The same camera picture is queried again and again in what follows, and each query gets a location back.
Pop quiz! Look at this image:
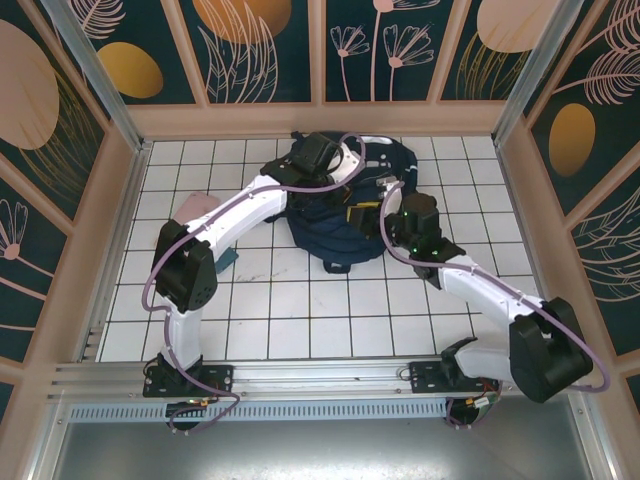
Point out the navy blue backpack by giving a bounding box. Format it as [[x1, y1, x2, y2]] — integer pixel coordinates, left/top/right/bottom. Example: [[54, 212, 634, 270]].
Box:
[[264, 129, 419, 274]]

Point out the pink pencil case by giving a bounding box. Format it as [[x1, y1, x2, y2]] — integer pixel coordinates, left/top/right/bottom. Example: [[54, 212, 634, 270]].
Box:
[[172, 192, 221, 224]]

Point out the small teal notebook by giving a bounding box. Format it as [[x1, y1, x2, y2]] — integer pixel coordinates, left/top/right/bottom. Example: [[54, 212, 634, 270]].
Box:
[[215, 246, 240, 275]]

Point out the grey metal sheet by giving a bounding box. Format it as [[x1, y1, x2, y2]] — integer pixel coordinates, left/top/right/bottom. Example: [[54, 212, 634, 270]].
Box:
[[47, 418, 616, 480]]

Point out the aluminium mounting rail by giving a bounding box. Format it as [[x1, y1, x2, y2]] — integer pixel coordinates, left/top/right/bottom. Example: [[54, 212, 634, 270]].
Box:
[[47, 352, 596, 402]]

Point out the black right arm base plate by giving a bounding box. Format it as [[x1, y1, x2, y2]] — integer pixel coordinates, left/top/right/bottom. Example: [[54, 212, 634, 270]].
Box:
[[408, 359, 502, 397]]

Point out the aluminium floor edge rail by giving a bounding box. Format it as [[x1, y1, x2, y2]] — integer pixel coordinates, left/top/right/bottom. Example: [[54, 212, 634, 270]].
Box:
[[74, 142, 151, 362]]

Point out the grey slotted cable duct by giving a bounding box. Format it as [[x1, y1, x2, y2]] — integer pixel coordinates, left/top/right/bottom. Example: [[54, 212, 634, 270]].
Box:
[[67, 401, 451, 422]]

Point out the aluminium corner post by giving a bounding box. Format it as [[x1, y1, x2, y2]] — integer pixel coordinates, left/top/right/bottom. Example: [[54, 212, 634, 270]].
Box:
[[492, 0, 587, 146], [38, 0, 153, 154]]

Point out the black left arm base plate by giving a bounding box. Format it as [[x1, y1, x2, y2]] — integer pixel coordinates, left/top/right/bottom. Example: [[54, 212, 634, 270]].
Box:
[[142, 363, 235, 399]]

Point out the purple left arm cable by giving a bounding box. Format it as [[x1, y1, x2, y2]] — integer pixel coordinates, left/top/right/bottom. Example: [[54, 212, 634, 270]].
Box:
[[141, 132, 366, 436]]

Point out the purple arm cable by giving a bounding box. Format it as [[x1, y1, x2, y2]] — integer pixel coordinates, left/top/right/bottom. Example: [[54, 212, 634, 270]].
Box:
[[141, 132, 366, 436], [379, 180, 612, 431]]

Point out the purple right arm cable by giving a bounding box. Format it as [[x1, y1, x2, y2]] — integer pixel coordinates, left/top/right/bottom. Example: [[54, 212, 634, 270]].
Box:
[[379, 180, 612, 431]]

